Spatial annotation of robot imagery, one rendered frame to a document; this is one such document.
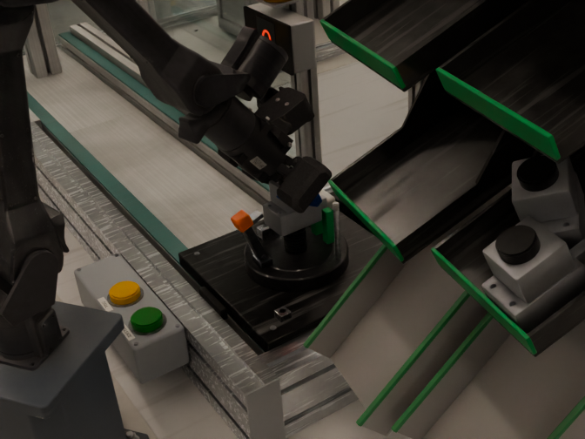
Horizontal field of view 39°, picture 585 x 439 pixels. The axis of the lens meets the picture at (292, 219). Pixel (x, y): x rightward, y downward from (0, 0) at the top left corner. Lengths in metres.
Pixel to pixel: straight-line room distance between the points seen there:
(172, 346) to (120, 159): 0.58
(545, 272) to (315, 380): 0.44
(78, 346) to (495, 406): 0.42
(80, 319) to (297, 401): 0.27
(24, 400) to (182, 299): 0.32
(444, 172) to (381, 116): 0.98
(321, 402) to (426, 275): 0.24
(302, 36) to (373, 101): 0.69
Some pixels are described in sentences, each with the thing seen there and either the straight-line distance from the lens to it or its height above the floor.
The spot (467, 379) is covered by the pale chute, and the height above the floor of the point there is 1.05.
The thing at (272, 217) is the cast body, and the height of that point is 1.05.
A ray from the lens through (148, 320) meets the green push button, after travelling 1.03.
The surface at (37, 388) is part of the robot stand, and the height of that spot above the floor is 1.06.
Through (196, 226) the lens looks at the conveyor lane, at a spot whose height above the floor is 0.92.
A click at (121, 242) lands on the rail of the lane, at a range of 1.21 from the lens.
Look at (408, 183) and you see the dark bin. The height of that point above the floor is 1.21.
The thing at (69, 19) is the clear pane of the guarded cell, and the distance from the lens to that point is 2.29.
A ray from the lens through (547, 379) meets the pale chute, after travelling 0.77.
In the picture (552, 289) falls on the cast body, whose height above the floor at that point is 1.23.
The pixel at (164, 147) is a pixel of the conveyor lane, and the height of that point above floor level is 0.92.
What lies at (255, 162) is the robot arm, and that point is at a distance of 0.96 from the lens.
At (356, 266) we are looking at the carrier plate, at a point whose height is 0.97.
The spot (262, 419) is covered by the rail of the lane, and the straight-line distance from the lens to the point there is 0.96.
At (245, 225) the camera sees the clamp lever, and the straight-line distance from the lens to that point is 1.01.
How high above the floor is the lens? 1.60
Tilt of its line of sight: 32 degrees down
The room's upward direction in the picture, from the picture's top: 4 degrees counter-clockwise
